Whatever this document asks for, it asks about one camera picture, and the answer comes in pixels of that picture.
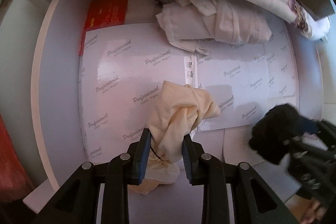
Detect cream cloth bundle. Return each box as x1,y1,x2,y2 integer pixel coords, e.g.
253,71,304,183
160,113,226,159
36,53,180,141
129,80,221,196

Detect dark sock bundle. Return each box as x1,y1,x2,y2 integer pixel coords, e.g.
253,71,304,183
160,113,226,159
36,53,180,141
248,103,306,166

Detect grey card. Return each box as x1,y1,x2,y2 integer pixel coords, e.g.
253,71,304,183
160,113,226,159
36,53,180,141
126,0,161,24

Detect white floral cloth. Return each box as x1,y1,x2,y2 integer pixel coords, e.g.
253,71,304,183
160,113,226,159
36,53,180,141
285,0,331,40

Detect red blanket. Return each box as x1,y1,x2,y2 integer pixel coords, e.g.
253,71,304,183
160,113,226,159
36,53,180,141
0,114,30,188

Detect red booklet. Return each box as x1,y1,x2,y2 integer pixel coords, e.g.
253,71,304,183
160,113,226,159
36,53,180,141
79,0,129,56

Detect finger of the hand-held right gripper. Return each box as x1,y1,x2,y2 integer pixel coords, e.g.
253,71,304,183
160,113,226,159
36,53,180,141
299,120,336,143
283,135,315,153

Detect clear plastic sleeve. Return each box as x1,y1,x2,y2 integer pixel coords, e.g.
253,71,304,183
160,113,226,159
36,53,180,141
183,54,200,89

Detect glossy printed paper sheets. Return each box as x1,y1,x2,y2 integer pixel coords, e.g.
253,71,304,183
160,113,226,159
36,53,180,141
79,21,300,159

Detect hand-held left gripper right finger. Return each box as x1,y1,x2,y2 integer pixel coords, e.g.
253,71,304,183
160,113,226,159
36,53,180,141
182,135,300,224

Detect white cloth bundle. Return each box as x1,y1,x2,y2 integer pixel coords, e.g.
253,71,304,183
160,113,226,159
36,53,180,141
155,0,272,55

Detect white bedside nightstand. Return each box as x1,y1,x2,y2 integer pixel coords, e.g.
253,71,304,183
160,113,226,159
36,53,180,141
0,0,336,209

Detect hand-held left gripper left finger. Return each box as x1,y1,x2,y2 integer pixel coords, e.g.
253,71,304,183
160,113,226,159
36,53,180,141
34,130,152,224

